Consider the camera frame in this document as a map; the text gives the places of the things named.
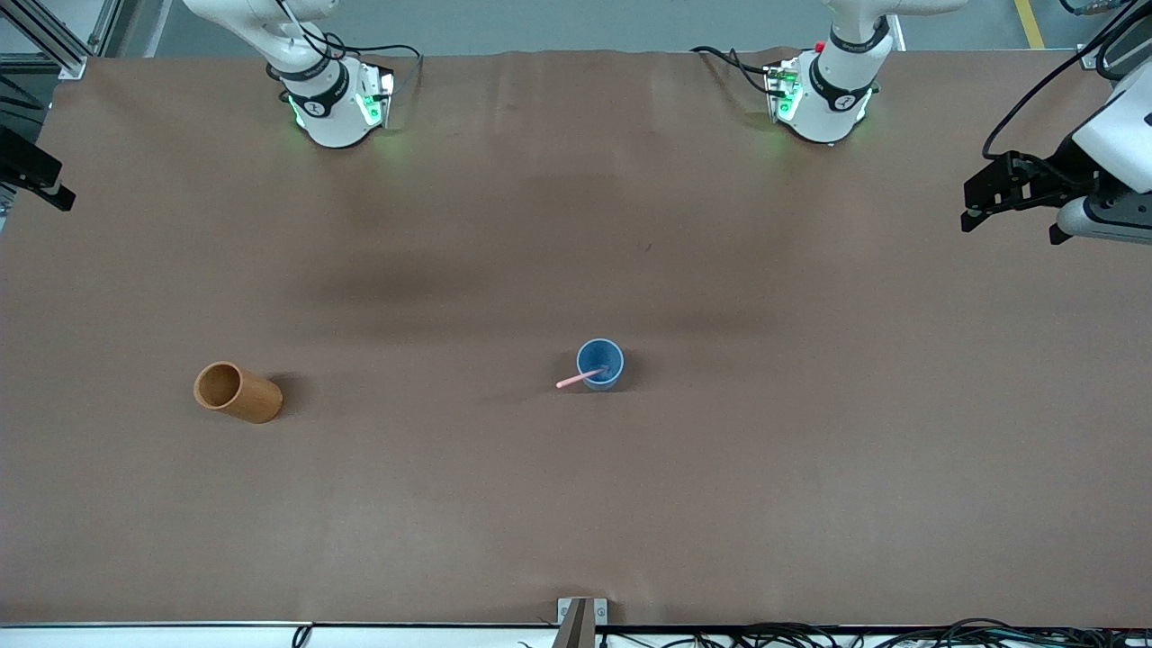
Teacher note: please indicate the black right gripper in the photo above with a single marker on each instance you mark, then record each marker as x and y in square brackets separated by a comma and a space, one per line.
[25, 166]

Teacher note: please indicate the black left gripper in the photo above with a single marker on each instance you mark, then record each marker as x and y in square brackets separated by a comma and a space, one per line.
[1055, 177]

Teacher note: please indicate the blue cup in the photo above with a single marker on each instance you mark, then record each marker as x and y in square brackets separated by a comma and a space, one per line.
[598, 353]

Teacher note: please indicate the pink chopstick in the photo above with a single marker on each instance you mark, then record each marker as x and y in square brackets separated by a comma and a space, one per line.
[576, 380]

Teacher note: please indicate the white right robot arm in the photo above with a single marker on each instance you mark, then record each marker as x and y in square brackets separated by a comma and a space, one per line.
[333, 117]

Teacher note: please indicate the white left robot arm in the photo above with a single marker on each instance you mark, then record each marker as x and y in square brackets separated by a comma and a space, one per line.
[832, 99]

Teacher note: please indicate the brown wooden cup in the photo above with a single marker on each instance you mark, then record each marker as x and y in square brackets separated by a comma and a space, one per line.
[256, 400]

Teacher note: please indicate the brown table mat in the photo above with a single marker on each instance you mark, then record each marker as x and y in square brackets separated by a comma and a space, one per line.
[576, 504]

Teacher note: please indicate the aluminium frame profile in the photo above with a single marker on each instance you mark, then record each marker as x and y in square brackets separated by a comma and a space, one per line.
[1091, 60]
[54, 45]

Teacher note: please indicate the grey metal bracket plate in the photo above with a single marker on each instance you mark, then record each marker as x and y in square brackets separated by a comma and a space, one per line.
[563, 610]

